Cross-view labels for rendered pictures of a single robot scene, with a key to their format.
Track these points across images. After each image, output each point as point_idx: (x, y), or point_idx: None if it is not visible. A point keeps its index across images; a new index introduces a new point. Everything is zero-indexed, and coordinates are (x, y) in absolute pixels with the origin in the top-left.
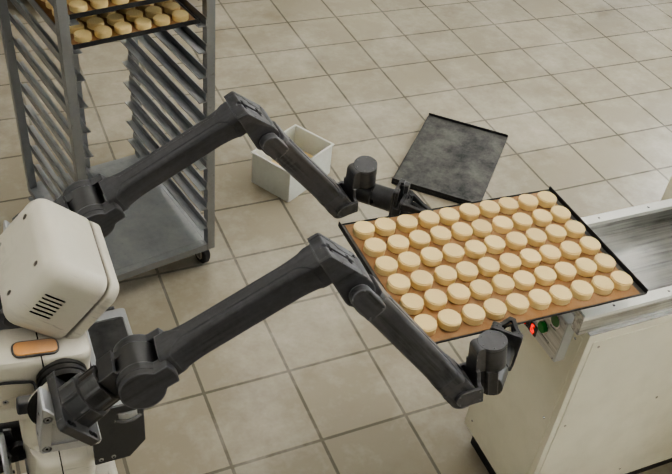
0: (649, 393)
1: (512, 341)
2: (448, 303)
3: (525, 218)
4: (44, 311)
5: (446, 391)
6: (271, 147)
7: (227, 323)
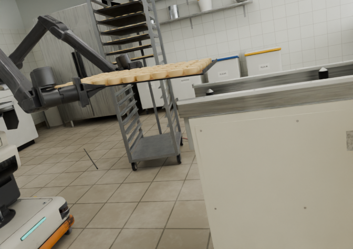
0: (292, 200)
1: (74, 83)
2: None
3: (178, 63)
4: None
5: (17, 98)
6: (54, 31)
7: None
